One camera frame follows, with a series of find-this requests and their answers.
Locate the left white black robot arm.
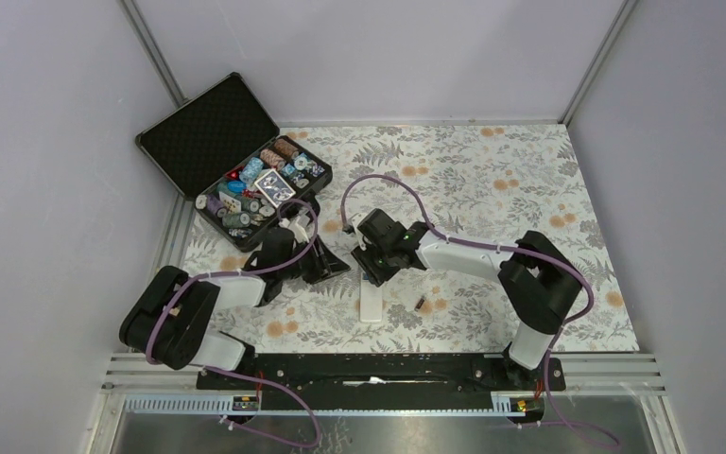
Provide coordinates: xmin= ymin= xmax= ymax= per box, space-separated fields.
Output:
xmin=118 ymin=226 xmax=350 ymax=389

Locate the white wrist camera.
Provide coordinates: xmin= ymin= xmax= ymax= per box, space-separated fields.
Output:
xmin=343 ymin=213 xmax=366 ymax=235
xmin=279 ymin=212 xmax=313 ymax=245

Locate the black poker chip case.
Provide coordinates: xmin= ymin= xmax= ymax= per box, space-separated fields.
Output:
xmin=135 ymin=72 xmax=333 ymax=252

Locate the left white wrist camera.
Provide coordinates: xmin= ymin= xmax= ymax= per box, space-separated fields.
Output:
xmin=279 ymin=212 xmax=313 ymax=245

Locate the playing card deck box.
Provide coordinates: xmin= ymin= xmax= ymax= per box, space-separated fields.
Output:
xmin=253 ymin=168 xmax=297 ymax=208

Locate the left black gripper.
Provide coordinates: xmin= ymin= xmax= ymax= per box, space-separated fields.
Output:
xmin=279 ymin=235 xmax=349 ymax=285

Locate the white remote control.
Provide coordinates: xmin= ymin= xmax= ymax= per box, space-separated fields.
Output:
xmin=359 ymin=275 xmax=383 ymax=323

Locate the floral table mat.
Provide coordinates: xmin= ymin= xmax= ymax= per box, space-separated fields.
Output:
xmin=211 ymin=125 xmax=638 ymax=353

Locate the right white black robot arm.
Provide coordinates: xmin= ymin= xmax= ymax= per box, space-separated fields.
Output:
xmin=344 ymin=209 xmax=585 ymax=390

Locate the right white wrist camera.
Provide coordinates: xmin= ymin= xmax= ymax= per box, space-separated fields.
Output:
xmin=343 ymin=213 xmax=366 ymax=235

